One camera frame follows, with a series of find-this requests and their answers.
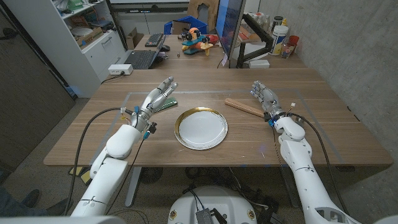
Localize wooden desk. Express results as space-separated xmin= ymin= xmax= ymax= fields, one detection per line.
xmin=105 ymin=33 xmax=308 ymax=71

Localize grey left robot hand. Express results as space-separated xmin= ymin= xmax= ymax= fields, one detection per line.
xmin=129 ymin=76 xmax=179 ymax=133

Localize wooden sticks bundle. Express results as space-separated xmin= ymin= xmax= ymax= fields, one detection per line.
xmin=224 ymin=97 xmax=266 ymax=118

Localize cardboard box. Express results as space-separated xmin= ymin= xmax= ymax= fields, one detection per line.
xmin=126 ymin=27 xmax=144 ymax=50

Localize blue plastic bin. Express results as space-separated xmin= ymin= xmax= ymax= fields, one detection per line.
xmin=164 ymin=15 xmax=208 ymax=35

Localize white cylindrical wipes canister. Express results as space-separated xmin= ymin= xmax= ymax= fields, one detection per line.
xmin=269 ymin=24 xmax=289 ymax=57

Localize white power strip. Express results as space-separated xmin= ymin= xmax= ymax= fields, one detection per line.
xmin=108 ymin=63 xmax=134 ymax=76

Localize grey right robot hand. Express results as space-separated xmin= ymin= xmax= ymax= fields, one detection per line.
xmin=249 ymin=80 xmax=285 ymax=122

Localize white robot torso base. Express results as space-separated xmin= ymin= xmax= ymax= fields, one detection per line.
xmin=167 ymin=185 xmax=258 ymax=224

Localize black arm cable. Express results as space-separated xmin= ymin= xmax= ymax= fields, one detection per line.
xmin=63 ymin=107 xmax=131 ymax=216
xmin=287 ymin=112 xmax=349 ymax=215

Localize dark-lidded bottle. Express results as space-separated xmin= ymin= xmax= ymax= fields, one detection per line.
xmin=271 ymin=16 xmax=284 ymax=33

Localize green circuit board module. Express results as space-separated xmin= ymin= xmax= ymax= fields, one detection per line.
xmin=155 ymin=96 xmax=178 ymax=113

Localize clear glass jar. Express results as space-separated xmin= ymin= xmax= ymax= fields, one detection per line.
xmin=280 ymin=42 xmax=295 ymax=59

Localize black laptop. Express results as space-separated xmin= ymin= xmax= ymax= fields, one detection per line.
xmin=124 ymin=34 xmax=167 ymax=70

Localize black keyboard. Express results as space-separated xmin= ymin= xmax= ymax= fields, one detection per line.
xmin=144 ymin=32 xmax=164 ymax=48

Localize colourful toy airplane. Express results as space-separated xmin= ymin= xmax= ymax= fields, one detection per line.
xmin=178 ymin=27 xmax=215 ymax=57

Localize large computer monitor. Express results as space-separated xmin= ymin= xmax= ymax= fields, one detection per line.
xmin=215 ymin=0 xmax=247 ymax=69

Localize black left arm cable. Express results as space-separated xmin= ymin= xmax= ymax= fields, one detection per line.
xmin=63 ymin=107 xmax=131 ymax=216

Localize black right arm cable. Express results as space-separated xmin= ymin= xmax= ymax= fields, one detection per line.
xmin=287 ymin=112 xmax=349 ymax=215

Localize white storage cabinet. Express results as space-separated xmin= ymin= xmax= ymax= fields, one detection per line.
xmin=2 ymin=0 xmax=128 ymax=99

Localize small white box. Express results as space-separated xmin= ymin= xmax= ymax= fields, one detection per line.
xmin=248 ymin=59 xmax=271 ymax=69

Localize red plastic cup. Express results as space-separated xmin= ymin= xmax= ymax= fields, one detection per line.
xmin=287 ymin=35 xmax=300 ymax=54

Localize gold-rimmed white paper plate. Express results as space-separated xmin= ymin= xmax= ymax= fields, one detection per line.
xmin=174 ymin=106 xmax=229 ymax=151

